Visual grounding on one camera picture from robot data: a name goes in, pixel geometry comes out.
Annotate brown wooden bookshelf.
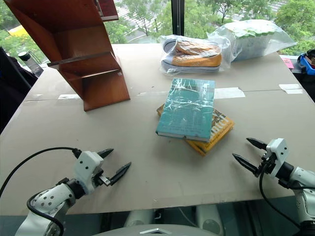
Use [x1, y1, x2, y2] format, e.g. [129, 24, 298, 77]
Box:
[3, 0, 131, 112]

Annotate wide white tape strip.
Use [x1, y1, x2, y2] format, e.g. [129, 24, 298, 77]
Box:
[214, 87, 247, 100]

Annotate white and green item stack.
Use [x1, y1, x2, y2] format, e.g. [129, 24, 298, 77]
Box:
[225, 22, 278, 61]

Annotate white rounded robot leg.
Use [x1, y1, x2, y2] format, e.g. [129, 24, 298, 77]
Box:
[124, 208, 156, 228]
[196, 205, 225, 236]

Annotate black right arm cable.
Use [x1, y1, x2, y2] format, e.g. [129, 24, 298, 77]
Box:
[258, 164, 303, 230]

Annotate clear bottle with black cap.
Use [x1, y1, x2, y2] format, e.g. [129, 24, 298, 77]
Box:
[17, 51, 44, 78]

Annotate bagged orange sneakers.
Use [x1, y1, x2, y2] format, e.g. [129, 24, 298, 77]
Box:
[159, 34, 232, 74]

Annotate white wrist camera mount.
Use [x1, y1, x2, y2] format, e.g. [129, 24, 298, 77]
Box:
[265, 138, 289, 178]
[73, 150, 104, 195]

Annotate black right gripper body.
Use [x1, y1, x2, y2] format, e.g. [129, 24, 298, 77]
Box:
[255, 149, 274, 177]

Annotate pink paper note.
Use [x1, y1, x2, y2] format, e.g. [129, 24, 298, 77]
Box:
[280, 57, 294, 68]

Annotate black window frame post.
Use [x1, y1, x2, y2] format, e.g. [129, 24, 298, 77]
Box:
[171, 0, 186, 36]

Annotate white tape strip pair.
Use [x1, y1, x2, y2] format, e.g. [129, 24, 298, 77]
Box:
[279, 83, 305, 95]

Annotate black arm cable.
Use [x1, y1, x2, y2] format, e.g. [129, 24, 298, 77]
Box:
[258, 164, 303, 230]
[0, 147, 82, 236]

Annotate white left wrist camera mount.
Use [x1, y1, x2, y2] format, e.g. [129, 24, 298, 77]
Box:
[73, 150, 104, 195]

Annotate silver robot torso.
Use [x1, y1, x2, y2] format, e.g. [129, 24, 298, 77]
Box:
[91, 223, 223, 236]

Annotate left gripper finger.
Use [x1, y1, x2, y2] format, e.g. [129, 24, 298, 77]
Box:
[96, 148, 115, 159]
[109, 161, 132, 187]

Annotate blue plastic object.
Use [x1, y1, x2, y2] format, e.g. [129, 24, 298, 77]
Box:
[296, 49, 315, 73]

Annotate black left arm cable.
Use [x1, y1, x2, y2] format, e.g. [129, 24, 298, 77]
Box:
[0, 147, 82, 236]

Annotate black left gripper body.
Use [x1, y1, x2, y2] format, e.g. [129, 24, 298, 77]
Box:
[92, 169, 112, 187]

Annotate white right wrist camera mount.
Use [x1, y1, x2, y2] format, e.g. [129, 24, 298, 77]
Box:
[265, 138, 289, 178]

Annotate large clear plastic bag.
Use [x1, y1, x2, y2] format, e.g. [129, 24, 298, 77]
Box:
[207, 19, 298, 62]

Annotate teal plastic-wrapped book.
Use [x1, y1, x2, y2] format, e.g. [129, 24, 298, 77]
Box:
[155, 78, 216, 143]

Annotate orange canvas sneaker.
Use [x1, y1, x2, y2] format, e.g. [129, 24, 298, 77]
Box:
[161, 54, 222, 72]
[162, 39, 221, 56]

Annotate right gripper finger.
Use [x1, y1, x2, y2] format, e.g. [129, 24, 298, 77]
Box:
[232, 153, 262, 177]
[246, 137, 269, 151]

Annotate yellow paperback book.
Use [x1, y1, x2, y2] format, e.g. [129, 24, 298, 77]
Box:
[157, 103, 235, 157]

